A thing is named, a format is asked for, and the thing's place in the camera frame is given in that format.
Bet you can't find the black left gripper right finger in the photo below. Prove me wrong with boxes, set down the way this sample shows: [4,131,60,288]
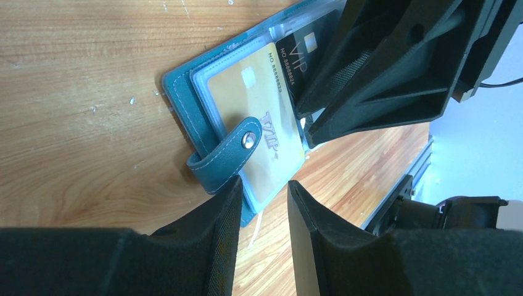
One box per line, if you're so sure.
[287,181,522,295]

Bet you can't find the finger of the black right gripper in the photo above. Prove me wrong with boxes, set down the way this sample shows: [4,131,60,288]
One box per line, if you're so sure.
[295,1,411,119]

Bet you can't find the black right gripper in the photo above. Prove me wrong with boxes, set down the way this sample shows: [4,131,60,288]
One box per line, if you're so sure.
[305,0,522,147]

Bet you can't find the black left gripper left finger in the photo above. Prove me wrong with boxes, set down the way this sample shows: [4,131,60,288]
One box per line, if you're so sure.
[1,177,243,295]

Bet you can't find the black VIP card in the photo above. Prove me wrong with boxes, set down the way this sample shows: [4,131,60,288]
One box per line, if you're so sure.
[276,9,341,102]

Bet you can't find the blue leather card holder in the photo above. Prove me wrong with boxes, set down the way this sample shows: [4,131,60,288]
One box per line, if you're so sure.
[162,1,345,227]

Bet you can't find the aluminium frame rail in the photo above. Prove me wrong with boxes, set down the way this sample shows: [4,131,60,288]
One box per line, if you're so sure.
[360,136,433,235]

